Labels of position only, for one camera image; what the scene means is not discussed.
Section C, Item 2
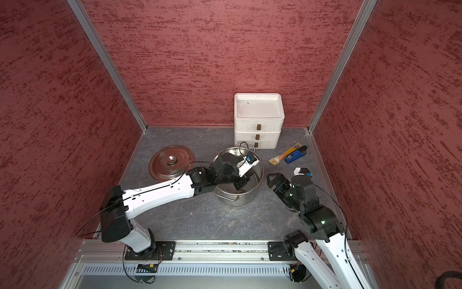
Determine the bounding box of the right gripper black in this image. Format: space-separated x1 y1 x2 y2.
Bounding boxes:
265 171 303 211

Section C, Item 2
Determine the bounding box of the stainless steel pot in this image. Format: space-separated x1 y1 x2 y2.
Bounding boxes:
212 142 264 207

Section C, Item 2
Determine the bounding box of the steel pot lid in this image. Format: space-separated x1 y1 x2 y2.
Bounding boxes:
148 144 196 182

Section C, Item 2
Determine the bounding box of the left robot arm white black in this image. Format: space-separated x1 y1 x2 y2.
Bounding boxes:
100 156 258 260

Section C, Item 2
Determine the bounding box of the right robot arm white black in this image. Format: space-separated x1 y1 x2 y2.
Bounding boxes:
267 173 371 289

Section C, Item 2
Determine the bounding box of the blue stapler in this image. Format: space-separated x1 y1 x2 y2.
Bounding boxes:
284 146 308 164

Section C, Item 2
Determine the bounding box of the white three drawer box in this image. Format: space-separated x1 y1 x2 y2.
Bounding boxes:
234 93 285 149

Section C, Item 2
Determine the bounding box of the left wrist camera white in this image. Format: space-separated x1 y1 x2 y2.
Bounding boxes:
237 153 260 177

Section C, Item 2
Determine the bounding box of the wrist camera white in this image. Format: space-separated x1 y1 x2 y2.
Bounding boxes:
237 153 260 177
294 167 313 178

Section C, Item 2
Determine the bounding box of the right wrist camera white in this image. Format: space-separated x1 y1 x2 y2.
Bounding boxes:
294 167 313 178

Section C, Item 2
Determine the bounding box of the perforated white cable duct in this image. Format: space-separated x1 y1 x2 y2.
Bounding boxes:
81 263 290 277

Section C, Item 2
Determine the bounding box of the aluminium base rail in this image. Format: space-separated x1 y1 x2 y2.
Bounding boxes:
77 239 362 264

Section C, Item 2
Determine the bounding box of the right aluminium corner post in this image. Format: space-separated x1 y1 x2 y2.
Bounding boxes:
308 0 377 134

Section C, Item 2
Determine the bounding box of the aluminium corner post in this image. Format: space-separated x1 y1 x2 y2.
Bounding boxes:
67 0 149 134
308 0 377 134

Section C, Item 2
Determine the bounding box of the left aluminium corner post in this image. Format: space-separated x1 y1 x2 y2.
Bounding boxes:
67 0 149 134

